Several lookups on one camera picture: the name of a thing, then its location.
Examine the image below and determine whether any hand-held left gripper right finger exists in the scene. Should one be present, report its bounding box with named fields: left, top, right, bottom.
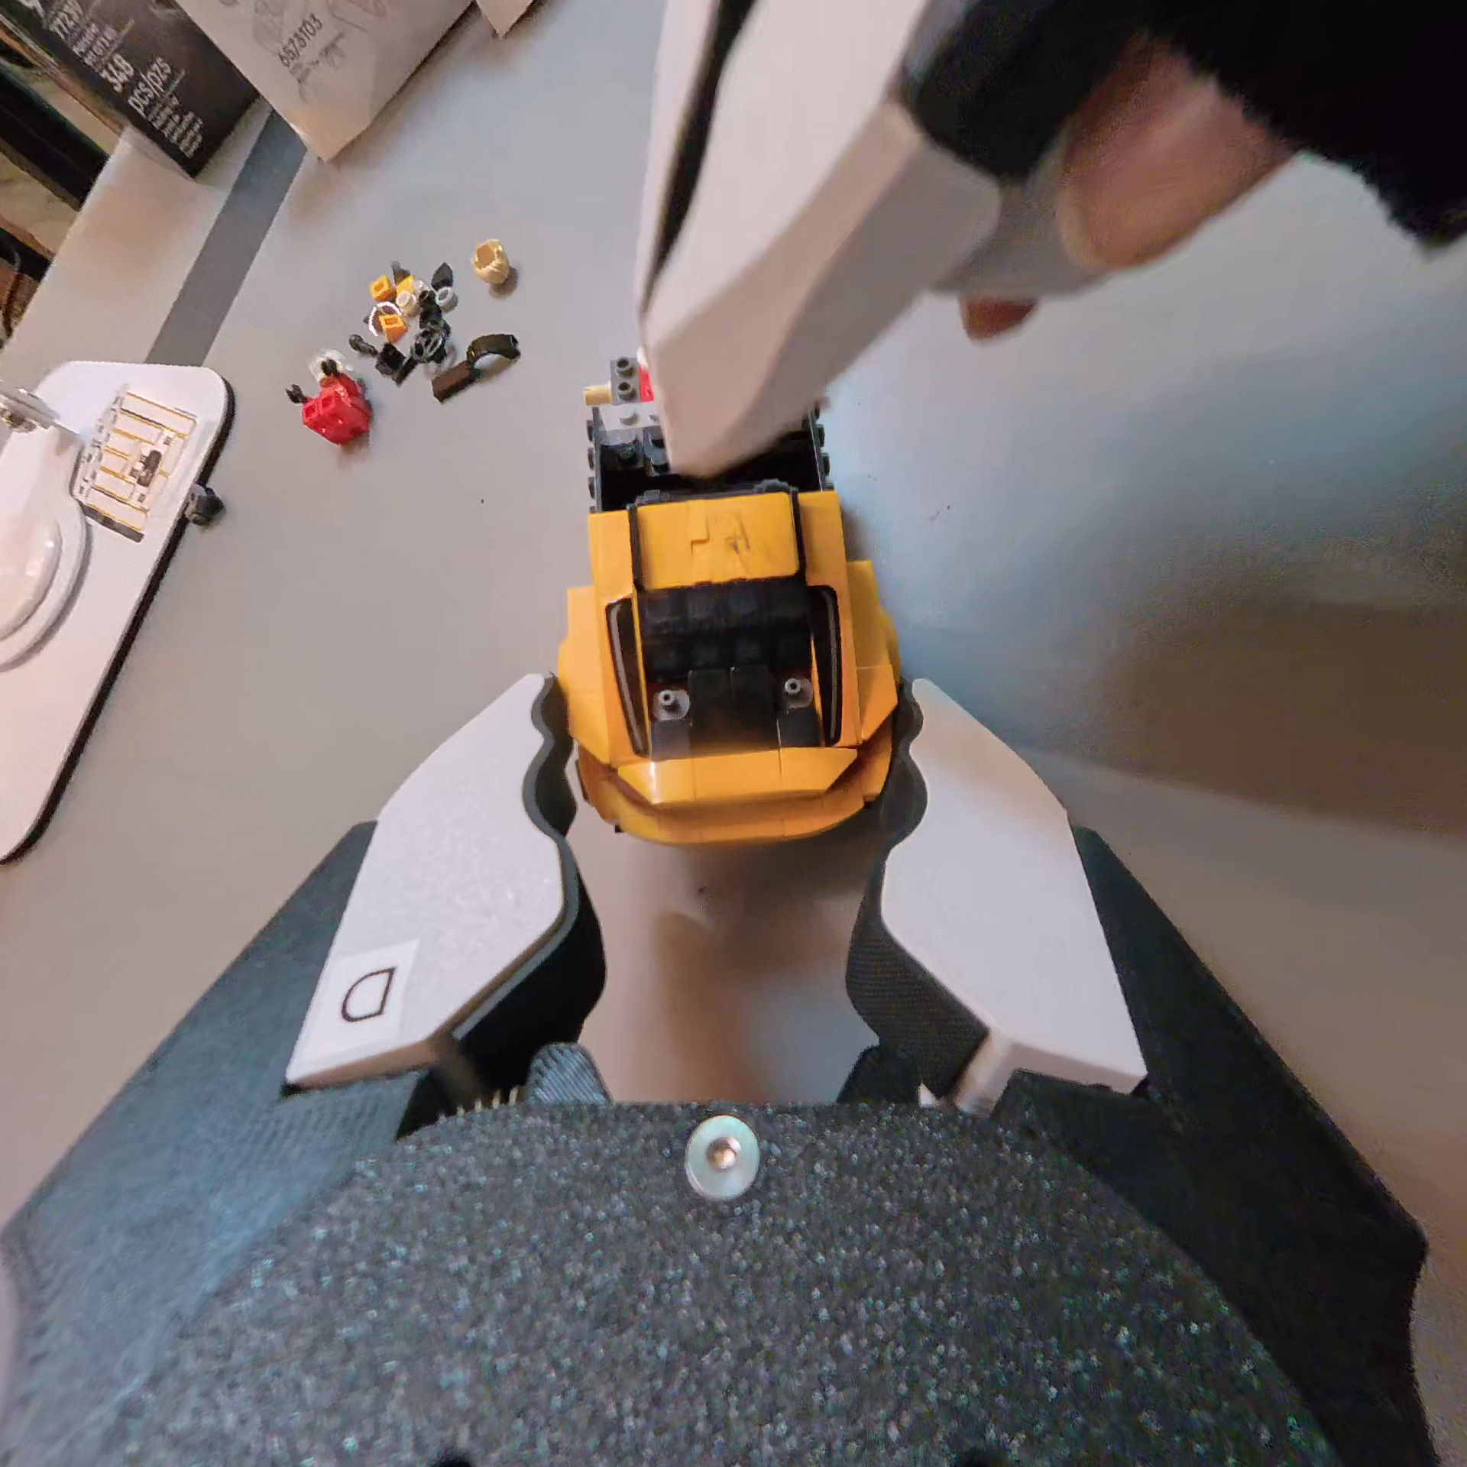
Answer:
left=847, top=679, right=1154, bottom=1122

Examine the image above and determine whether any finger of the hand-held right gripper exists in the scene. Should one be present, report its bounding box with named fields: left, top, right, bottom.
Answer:
left=638, top=0, right=1000, bottom=478
left=635, top=0, right=759, bottom=335

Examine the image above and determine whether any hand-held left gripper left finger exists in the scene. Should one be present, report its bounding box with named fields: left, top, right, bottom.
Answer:
left=282, top=675, right=605, bottom=1103

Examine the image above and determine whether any yellow lego car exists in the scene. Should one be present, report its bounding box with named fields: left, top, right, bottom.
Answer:
left=556, top=355, right=901, bottom=849

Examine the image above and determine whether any black curved lego piece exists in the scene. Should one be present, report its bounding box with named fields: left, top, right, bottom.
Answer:
left=431, top=331, right=521, bottom=402

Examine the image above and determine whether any pile of small lego pieces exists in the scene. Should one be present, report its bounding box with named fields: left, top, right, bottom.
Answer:
left=341, top=262, right=464, bottom=386

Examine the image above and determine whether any red lego minifigure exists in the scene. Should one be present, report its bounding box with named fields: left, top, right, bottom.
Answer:
left=287, top=352, right=373, bottom=451

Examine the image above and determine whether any black lego box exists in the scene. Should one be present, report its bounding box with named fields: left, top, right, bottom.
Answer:
left=0, top=0, right=257, bottom=178

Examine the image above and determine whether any large white printed paper bag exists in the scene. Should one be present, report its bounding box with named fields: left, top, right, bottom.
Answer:
left=171, top=0, right=479, bottom=159

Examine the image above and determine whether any sticker sheet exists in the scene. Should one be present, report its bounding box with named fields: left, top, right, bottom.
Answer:
left=69, top=391, right=197, bottom=543

